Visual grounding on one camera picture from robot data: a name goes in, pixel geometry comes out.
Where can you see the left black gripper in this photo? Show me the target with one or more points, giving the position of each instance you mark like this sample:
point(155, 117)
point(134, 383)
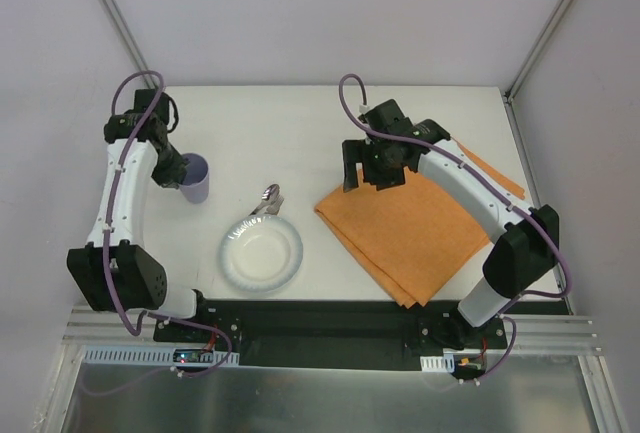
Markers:
point(171, 172)

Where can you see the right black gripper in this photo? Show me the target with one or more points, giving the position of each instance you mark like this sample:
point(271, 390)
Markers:
point(368, 173)

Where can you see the lilac plastic cup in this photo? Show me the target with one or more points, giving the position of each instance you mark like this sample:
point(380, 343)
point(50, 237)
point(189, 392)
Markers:
point(195, 185)

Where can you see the orange cloth napkin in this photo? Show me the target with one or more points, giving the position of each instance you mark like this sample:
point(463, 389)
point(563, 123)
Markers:
point(410, 239)

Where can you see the white blue-rimmed plate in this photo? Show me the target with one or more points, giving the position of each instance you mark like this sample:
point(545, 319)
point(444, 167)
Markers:
point(260, 253)

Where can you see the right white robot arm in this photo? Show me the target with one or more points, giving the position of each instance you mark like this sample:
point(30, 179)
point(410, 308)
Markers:
point(525, 239)

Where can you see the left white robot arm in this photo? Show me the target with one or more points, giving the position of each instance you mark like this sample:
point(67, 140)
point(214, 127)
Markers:
point(113, 270)

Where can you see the silver spoon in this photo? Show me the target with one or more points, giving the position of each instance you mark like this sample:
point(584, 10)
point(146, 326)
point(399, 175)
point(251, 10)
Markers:
point(268, 197)

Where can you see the silver fork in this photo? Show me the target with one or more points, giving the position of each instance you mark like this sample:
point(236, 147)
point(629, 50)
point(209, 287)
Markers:
point(274, 206)

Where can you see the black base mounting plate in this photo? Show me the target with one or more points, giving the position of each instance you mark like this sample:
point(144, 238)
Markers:
point(353, 335)

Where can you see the left aluminium frame post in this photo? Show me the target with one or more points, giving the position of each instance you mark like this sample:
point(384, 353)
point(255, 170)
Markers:
point(124, 34)

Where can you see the aluminium frame post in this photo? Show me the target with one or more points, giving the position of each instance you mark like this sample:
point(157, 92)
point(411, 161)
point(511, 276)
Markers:
point(124, 34)
point(547, 33)

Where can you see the right aluminium frame post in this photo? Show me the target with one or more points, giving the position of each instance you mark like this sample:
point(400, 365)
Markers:
point(547, 33)

